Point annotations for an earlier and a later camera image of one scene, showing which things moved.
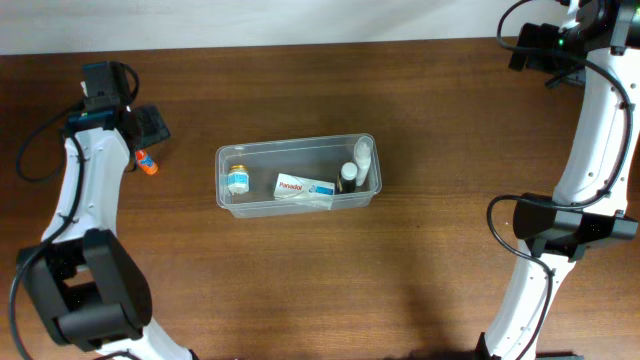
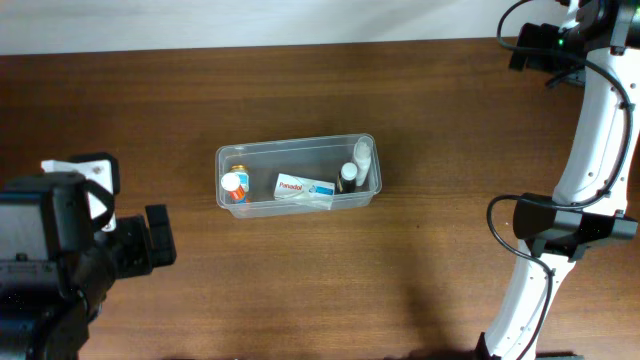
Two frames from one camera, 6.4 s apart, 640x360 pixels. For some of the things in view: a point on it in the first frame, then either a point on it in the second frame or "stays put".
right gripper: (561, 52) stays put
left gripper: (148, 126) -> (160, 235)
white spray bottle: (362, 157) stays put
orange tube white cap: (146, 162) -> (230, 182)
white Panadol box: (304, 191) stays put
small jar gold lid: (238, 179) stays put
